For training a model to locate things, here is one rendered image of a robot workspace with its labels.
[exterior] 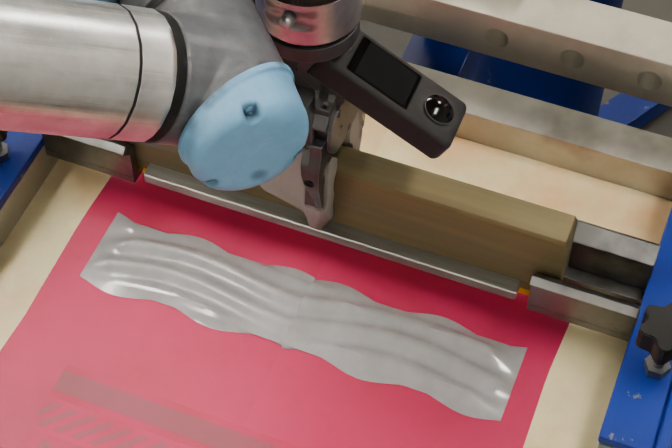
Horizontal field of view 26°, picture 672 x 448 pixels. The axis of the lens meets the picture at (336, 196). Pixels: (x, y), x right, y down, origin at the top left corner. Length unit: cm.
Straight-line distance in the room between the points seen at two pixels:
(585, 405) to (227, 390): 28
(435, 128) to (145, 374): 30
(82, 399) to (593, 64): 51
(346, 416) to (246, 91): 39
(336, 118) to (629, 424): 31
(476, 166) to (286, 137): 47
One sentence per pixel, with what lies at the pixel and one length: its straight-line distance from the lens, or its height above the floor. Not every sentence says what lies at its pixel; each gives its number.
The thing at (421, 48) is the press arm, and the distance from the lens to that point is 140.
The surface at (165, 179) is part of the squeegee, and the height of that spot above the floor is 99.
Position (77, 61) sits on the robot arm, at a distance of 76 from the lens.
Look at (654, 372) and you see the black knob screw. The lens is 110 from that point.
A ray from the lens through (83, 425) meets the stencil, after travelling 113.
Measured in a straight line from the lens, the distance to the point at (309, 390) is 113.
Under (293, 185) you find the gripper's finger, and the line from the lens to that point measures 112.
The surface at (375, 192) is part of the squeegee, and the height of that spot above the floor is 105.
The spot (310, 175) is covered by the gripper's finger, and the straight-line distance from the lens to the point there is 107.
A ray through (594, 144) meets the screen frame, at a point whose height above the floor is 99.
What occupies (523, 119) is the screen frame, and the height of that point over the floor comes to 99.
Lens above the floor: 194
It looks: 52 degrees down
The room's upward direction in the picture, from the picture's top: straight up
